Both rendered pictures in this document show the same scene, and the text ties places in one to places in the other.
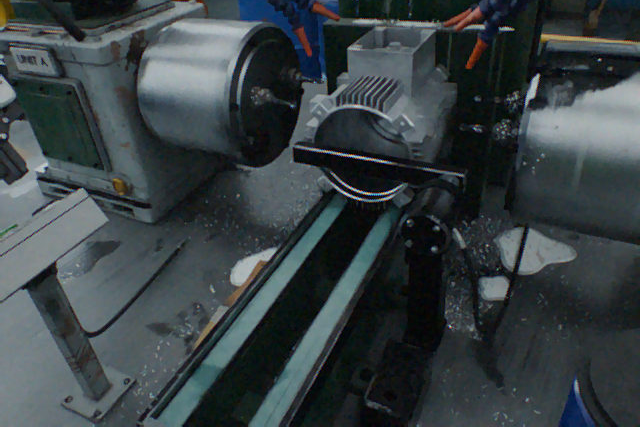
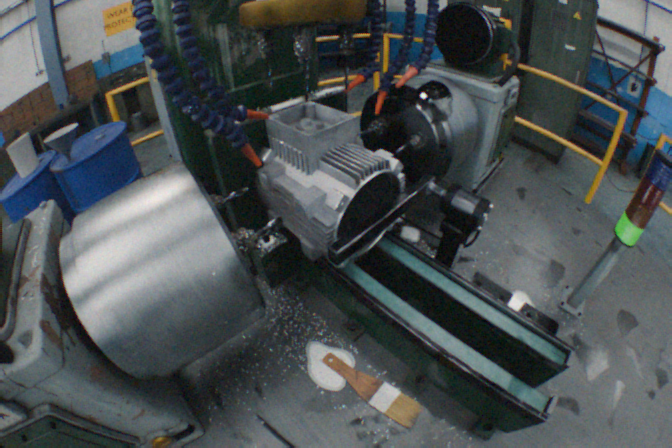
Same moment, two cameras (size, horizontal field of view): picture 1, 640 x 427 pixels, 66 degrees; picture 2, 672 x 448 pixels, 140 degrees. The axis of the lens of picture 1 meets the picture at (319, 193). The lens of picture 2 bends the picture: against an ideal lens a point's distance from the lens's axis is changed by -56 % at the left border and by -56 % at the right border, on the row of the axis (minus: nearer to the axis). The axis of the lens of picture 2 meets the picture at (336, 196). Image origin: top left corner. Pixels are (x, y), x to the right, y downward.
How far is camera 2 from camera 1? 0.63 m
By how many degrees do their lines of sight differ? 57
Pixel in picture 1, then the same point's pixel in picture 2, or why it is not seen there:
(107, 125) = (109, 415)
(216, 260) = (298, 396)
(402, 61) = (350, 126)
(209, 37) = (150, 216)
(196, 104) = (211, 308)
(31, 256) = not seen: outside the picture
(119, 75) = (78, 359)
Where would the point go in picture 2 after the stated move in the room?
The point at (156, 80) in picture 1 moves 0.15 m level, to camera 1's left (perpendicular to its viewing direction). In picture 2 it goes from (131, 326) to (64, 436)
